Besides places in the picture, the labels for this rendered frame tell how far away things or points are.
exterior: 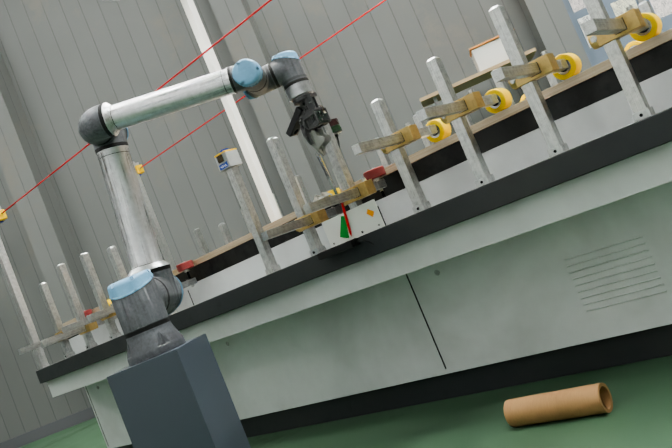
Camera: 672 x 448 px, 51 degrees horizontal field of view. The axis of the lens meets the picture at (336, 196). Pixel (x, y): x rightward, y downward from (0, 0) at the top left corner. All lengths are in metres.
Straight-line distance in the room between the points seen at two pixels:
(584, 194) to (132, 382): 1.46
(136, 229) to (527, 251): 1.33
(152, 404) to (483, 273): 1.18
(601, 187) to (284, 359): 1.71
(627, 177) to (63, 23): 7.03
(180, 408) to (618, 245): 1.43
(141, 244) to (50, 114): 5.82
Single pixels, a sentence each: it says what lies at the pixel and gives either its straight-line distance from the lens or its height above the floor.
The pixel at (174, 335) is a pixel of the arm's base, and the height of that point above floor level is 0.64.
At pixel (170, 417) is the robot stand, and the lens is 2.30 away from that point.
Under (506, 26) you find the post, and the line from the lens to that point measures 2.13.
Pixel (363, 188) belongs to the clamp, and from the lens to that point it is 2.42.
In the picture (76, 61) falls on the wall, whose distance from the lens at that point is 8.19.
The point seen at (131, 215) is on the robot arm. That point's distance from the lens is 2.53.
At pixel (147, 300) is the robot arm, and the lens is 2.34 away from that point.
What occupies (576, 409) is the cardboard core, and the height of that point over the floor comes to 0.03.
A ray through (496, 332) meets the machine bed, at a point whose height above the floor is 0.21.
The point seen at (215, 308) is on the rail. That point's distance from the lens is 3.08.
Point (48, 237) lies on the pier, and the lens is 7.92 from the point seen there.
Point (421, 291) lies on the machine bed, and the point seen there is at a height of 0.42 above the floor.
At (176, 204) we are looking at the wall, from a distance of 7.56.
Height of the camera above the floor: 0.70
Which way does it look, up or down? 4 degrees up
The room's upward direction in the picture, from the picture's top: 23 degrees counter-clockwise
